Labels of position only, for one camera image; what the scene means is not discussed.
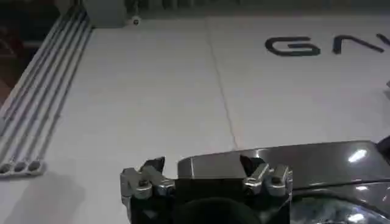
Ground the grey glossy dryer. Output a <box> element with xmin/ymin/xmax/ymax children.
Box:
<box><xmin>177</xmin><ymin>140</ymin><xmax>390</xmax><ymax>224</ymax></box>

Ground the round glass dryer door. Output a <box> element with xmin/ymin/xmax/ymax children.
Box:
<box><xmin>291</xmin><ymin>197</ymin><xmax>390</xmax><ymax>224</ymax></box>

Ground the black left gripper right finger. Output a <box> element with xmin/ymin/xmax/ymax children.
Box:
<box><xmin>239</xmin><ymin>155</ymin><xmax>294</xmax><ymax>197</ymax></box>

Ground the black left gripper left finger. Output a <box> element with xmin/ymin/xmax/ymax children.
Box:
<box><xmin>119</xmin><ymin>156</ymin><xmax>176</xmax><ymax>205</ymax></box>

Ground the white ribbed aluminium rail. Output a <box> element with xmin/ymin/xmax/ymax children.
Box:
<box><xmin>0</xmin><ymin>5</ymin><xmax>94</xmax><ymax>178</ymax></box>

